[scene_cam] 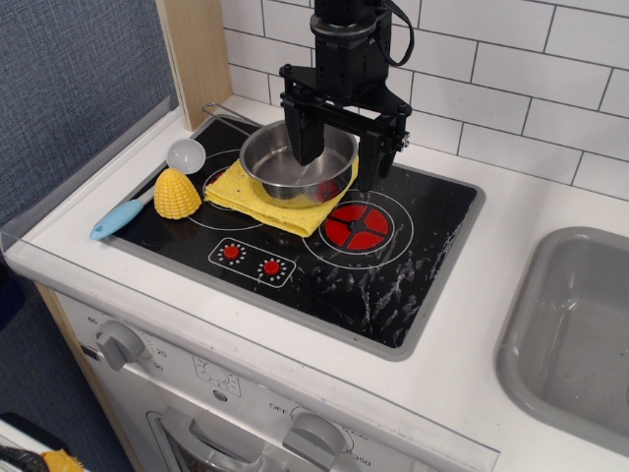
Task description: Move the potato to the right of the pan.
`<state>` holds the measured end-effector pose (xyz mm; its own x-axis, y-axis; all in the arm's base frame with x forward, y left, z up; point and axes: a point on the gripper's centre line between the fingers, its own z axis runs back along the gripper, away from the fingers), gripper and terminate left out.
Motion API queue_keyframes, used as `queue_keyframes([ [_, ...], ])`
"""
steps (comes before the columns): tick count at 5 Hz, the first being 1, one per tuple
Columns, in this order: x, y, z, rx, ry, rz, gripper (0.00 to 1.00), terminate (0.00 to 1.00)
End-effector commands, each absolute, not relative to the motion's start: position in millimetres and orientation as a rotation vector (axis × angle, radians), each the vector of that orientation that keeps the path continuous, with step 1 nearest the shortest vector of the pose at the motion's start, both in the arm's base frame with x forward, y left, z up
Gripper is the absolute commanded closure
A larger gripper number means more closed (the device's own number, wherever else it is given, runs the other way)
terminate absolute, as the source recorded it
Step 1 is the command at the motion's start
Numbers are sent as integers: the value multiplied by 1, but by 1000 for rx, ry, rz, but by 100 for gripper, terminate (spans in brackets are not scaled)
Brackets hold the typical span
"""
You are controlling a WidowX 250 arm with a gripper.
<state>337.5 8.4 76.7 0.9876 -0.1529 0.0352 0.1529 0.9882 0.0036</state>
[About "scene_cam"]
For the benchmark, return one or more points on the wooden side post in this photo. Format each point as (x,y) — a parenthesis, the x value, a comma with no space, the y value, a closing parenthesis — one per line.
(197,50)

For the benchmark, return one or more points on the grey sink basin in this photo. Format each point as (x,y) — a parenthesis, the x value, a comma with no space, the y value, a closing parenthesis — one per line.
(563,357)

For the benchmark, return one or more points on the yellow folded cloth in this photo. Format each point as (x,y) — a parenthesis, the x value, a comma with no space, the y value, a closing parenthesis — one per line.
(235,189)

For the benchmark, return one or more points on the yellow object bottom left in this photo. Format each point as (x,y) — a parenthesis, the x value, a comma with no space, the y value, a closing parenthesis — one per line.
(61,461)

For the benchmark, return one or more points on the yellow toy corn piece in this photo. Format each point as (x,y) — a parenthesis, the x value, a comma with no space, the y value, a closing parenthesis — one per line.
(175,196)

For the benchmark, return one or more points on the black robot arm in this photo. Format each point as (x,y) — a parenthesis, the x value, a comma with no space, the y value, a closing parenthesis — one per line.
(355,20)

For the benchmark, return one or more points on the grey right oven knob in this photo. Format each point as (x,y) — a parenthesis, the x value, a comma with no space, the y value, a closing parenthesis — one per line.
(315,440)

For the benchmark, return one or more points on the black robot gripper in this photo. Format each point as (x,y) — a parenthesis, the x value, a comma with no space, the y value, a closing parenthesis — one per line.
(345,89)

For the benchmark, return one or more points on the grey oven knob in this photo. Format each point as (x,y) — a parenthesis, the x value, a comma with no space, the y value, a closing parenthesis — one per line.
(315,440)
(118,344)

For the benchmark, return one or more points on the stainless steel pan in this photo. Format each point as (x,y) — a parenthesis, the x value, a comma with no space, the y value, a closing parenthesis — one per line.
(268,158)

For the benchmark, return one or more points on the white toy oven front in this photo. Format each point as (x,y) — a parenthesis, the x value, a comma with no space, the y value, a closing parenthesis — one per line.
(180,412)

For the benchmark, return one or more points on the grey left oven knob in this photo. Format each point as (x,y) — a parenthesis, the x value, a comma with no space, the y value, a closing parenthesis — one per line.
(118,344)

